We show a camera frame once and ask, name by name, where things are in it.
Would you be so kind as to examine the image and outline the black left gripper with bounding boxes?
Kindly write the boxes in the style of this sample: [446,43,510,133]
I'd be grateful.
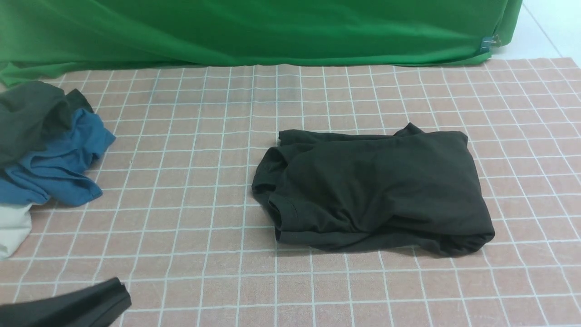
[0,277,132,327]

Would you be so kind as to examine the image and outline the dark teal-gray garment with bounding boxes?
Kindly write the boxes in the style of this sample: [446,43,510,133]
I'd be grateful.
[0,80,93,168]

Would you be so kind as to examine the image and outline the dark gray long-sleeve top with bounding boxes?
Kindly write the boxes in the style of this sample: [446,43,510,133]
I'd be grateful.
[251,124,495,257]

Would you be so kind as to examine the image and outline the pink checkered tablecloth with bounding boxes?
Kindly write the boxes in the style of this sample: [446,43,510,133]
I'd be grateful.
[1,58,581,327]

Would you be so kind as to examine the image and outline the white garment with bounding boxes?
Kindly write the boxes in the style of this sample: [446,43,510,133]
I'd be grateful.
[0,203,32,260]

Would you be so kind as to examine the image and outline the blue garment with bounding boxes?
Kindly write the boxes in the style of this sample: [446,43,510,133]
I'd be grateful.
[0,109,116,207]

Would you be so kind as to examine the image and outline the green backdrop cloth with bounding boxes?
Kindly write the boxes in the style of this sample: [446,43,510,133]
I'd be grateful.
[0,0,522,87]

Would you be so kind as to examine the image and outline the blue binder clip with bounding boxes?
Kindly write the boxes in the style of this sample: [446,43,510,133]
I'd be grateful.
[480,35,502,53]

